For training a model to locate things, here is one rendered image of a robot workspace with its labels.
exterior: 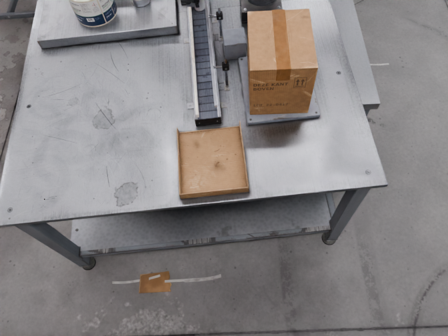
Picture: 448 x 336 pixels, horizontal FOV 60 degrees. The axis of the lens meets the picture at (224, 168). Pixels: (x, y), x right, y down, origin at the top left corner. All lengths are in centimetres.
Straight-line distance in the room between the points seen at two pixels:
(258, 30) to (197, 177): 60
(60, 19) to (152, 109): 72
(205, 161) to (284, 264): 93
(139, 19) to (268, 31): 74
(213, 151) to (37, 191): 71
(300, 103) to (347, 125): 22
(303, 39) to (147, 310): 157
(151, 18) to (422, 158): 180
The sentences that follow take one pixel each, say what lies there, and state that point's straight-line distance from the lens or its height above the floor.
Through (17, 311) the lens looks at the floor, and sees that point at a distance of 253.
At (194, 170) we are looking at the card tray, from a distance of 152.
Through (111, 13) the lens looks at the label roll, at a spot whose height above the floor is 91.
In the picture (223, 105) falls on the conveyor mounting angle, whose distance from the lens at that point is 168.
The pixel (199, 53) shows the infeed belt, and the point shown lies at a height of 88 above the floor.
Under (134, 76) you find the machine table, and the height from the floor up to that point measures 83.
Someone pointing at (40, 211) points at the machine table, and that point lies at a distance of 165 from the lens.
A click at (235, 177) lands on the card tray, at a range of 150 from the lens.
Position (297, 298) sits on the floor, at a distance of 222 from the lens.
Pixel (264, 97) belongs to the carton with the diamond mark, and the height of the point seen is 96.
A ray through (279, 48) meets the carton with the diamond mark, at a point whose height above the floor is 112.
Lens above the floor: 217
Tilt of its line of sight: 62 degrees down
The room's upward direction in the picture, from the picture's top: 7 degrees counter-clockwise
